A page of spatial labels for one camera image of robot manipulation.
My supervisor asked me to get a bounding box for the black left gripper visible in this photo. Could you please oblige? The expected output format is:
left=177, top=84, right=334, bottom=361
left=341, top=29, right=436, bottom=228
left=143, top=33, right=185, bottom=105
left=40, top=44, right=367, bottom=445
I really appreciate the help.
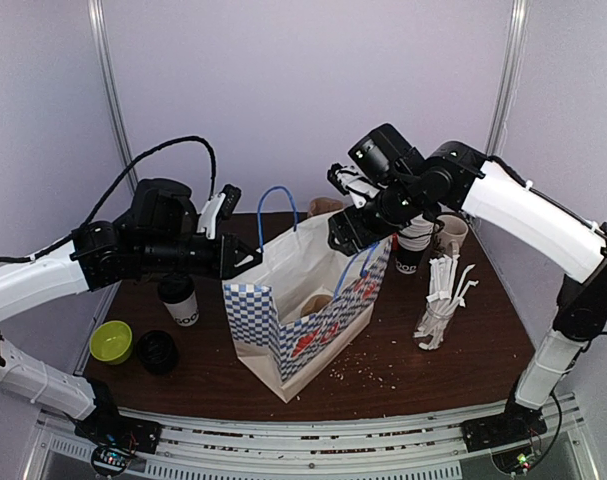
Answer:
left=139, top=232, right=262, bottom=280

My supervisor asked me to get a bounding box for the stack of paper cups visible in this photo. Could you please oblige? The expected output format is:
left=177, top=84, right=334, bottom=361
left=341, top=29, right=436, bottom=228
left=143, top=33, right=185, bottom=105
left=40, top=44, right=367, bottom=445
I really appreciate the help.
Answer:
left=395, top=216, right=434, bottom=275

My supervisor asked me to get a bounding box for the single white paper cup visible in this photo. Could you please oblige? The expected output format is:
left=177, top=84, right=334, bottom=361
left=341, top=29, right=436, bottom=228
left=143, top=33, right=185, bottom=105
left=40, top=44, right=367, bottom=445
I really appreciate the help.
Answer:
left=161, top=292, right=200, bottom=327

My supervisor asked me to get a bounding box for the black plastic cup lid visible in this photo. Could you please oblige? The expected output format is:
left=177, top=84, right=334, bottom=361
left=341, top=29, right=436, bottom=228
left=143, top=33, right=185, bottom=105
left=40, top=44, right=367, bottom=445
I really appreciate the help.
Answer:
left=157, top=275, right=195, bottom=304

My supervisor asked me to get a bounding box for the blue checkered paper bag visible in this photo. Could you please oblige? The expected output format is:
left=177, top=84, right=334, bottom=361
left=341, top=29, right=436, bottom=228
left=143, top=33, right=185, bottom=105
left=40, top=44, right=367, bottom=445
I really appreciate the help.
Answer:
left=222, top=214, right=392, bottom=402

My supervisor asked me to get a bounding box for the single brown pulp cup carrier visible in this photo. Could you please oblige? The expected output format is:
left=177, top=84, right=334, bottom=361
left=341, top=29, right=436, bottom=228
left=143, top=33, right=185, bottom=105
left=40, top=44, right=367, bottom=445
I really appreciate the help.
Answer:
left=300, top=294, right=333, bottom=318

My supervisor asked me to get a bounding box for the stack of black cup lids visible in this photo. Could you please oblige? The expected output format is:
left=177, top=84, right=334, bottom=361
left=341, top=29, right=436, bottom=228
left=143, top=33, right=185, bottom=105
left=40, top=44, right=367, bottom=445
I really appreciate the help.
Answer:
left=135, top=330, right=179, bottom=375

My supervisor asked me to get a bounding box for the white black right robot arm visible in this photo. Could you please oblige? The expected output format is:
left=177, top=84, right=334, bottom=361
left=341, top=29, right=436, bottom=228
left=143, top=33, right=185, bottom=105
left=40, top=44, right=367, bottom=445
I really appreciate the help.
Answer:
left=327, top=138, right=607, bottom=442

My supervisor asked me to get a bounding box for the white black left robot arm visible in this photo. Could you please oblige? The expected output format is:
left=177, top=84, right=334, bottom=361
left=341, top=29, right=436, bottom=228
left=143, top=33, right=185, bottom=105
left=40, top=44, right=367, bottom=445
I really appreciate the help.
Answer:
left=0, top=179, right=262, bottom=444

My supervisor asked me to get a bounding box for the brown pulp cup carrier stack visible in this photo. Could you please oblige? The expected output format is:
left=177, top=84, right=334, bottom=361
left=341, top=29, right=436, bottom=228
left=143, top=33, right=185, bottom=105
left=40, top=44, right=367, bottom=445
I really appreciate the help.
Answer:
left=308, top=197, right=345, bottom=217

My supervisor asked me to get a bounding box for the beige ceramic mug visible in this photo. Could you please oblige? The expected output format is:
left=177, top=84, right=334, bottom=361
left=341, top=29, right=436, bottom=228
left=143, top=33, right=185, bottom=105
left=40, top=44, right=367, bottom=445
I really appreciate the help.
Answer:
left=434, top=213, right=469, bottom=257

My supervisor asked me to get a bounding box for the glass of wrapped straws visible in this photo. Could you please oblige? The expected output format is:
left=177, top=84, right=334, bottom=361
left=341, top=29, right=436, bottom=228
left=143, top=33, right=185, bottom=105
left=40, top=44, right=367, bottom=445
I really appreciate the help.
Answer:
left=413, top=254, right=479, bottom=351

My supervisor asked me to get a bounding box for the green bowl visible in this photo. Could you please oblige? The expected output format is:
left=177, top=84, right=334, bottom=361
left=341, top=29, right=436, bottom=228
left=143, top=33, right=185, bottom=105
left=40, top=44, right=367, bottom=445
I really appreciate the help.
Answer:
left=89, top=320, right=133, bottom=365

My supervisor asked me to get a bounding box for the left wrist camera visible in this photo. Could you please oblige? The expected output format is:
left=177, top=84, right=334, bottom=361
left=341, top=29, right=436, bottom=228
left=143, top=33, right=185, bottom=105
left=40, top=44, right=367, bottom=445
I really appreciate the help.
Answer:
left=197, top=184, right=242, bottom=240

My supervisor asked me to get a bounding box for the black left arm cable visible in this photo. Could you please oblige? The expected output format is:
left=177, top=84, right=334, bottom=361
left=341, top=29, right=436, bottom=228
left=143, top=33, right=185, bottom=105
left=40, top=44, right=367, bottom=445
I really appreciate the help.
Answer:
left=0, top=135, right=219, bottom=271

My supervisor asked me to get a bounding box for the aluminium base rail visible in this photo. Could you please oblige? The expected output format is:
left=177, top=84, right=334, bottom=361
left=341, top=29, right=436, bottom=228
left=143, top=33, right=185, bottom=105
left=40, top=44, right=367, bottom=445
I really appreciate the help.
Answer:
left=19, top=394, right=600, bottom=479

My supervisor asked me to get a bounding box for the right aluminium frame post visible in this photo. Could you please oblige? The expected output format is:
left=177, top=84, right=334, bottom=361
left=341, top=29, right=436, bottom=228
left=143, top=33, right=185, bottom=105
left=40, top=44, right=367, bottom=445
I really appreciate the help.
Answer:
left=485, top=0, right=530, bottom=155

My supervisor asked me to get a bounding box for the aluminium frame post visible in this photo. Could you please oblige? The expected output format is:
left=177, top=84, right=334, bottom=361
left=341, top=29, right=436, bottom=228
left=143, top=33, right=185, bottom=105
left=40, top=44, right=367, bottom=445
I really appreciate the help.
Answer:
left=87, top=0, right=134, bottom=167
left=485, top=0, right=530, bottom=155

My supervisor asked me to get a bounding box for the left aluminium frame post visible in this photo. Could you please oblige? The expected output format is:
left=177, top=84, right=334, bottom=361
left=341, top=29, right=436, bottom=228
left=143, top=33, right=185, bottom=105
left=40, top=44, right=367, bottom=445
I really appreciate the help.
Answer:
left=87, top=0, right=134, bottom=167

